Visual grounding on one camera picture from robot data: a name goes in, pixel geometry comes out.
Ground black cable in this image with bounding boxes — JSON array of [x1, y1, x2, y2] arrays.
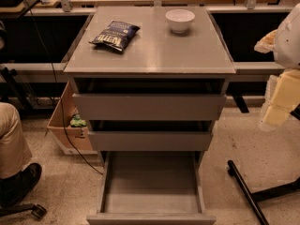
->
[[15, 0, 104, 176]]

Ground grey bottom drawer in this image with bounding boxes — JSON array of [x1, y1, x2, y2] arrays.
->
[[86, 152, 216, 225]]

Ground blue chip bag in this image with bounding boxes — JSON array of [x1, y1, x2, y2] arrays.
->
[[91, 21, 140, 53]]

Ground black shoe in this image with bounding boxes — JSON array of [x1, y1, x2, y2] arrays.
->
[[0, 163, 42, 208]]

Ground grey top drawer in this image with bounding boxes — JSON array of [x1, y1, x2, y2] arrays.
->
[[73, 94, 226, 121]]

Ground black chair base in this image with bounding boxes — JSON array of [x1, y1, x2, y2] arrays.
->
[[0, 203, 47, 219]]

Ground cardboard box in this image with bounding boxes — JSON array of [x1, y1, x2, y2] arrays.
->
[[47, 82, 96, 155]]

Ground grey middle drawer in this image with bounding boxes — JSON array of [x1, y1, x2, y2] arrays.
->
[[88, 131, 213, 151]]

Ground beige trouser leg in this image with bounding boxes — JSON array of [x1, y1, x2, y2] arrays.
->
[[0, 102, 32, 179]]

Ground grey drawer cabinet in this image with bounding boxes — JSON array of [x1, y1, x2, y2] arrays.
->
[[63, 5, 237, 167]]

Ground grey drawer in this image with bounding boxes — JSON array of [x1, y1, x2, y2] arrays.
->
[[88, 131, 213, 151], [73, 94, 226, 121], [86, 152, 216, 225]]

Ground green toy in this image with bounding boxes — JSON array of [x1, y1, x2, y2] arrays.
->
[[69, 114, 87, 128]]

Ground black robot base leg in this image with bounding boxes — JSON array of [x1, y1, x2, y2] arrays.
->
[[228, 160, 300, 225]]

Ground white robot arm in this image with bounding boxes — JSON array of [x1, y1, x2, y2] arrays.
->
[[254, 4, 300, 131]]

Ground white bowl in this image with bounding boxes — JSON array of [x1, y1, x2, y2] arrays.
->
[[165, 9, 195, 33]]

